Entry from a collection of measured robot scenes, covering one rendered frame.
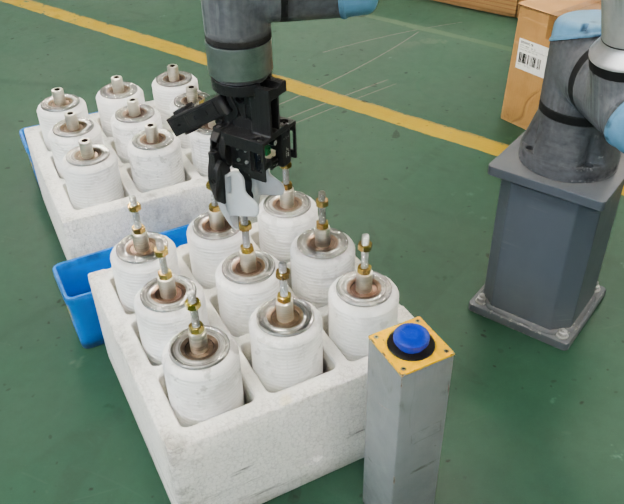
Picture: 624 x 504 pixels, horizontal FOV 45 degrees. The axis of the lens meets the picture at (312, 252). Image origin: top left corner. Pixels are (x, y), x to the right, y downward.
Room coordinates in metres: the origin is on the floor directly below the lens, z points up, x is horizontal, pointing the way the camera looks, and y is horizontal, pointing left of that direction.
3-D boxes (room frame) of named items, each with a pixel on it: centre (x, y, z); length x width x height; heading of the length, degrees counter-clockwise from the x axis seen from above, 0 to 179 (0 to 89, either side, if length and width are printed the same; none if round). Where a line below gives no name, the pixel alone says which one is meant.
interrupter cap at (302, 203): (0.98, 0.04, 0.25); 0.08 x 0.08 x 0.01
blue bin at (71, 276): (1.03, 0.29, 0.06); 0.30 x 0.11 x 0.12; 117
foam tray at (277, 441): (0.83, 0.09, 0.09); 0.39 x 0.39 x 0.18; 27
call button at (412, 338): (0.60, -0.11, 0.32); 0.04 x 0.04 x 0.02
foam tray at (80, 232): (1.31, 0.34, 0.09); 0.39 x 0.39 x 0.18; 26
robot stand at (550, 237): (1.02, -0.41, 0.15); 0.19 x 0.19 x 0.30; 52
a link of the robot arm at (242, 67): (0.82, 0.08, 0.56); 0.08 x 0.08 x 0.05
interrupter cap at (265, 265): (0.83, 0.09, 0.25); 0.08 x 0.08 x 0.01
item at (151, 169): (1.21, 0.28, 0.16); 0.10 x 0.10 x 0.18
